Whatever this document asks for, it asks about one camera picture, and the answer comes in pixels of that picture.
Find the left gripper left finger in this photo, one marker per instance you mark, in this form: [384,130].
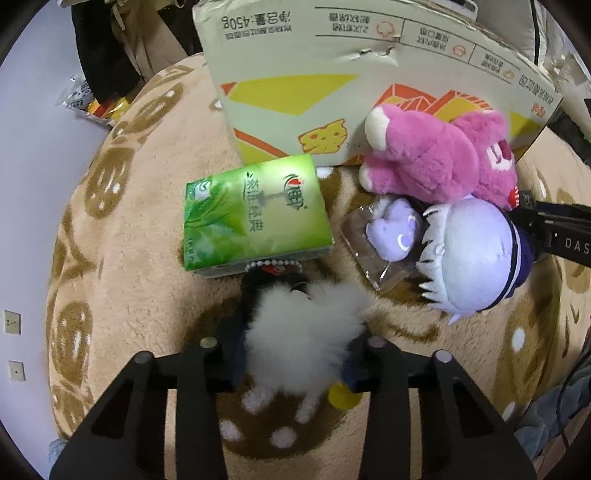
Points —
[123,435]

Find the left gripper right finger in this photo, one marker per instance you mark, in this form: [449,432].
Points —
[462,435]

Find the purple haired plush doll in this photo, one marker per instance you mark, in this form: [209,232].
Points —
[473,257]

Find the small purple toy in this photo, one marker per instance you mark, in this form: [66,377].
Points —
[385,238]

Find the white fluffy plush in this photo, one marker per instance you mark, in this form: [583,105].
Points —
[298,339]

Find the beige patterned carpet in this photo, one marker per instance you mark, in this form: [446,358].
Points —
[118,286]

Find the pink plush bear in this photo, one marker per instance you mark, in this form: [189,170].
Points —
[418,155]

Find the green tissue pack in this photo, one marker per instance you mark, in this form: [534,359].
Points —
[266,213]

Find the cardboard box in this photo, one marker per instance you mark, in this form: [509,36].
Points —
[298,77]

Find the snack bags on floor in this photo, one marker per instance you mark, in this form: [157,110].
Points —
[79,98]

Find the beige coat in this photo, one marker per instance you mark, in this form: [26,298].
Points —
[147,40]

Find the wall socket lower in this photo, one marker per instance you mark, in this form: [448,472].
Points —
[16,371]

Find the wall socket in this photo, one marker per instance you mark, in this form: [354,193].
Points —
[16,371]
[12,322]

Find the wall socket upper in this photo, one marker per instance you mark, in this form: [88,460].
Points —
[12,322]

